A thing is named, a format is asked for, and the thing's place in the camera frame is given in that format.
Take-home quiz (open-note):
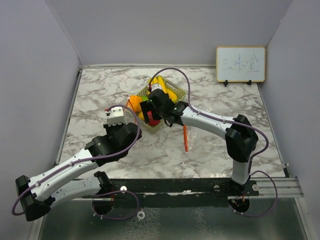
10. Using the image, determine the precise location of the red apple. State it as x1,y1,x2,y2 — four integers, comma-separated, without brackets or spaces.
145,111,160,127

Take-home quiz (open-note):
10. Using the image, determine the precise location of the yellow mango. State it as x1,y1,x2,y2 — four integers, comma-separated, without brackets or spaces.
137,111,145,121

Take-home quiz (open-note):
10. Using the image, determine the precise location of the orange bell pepper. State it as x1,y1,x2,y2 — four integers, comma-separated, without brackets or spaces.
127,95,143,113

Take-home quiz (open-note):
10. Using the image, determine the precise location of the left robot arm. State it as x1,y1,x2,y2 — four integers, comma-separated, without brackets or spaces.
15,122,142,222

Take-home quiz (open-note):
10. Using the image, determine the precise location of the yellow banana bunch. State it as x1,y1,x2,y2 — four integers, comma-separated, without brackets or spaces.
147,75,178,103

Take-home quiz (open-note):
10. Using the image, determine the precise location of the clear zip bag red zipper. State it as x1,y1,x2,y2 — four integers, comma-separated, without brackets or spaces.
126,95,147,122

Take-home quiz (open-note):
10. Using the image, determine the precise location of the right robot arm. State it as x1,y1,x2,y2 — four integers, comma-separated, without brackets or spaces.
140,89,259,196

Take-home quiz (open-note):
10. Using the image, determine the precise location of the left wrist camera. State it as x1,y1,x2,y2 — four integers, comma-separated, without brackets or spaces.
105,106,125,126

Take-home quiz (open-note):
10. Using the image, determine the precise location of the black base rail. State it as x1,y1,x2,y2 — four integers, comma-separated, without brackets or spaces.
100,178,259,208

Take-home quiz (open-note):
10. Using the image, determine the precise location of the green plastic basket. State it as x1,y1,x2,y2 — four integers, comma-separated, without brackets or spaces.
124,75,187,133

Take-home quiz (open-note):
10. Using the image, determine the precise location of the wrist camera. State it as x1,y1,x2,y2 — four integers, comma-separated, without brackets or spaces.
148,83,163,93
105,106,125,126

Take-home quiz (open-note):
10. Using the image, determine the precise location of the small whiteboard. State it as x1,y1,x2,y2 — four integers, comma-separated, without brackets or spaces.
216,46,266,83

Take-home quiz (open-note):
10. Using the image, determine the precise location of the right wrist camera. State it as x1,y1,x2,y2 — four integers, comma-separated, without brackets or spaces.
148,83,163,93

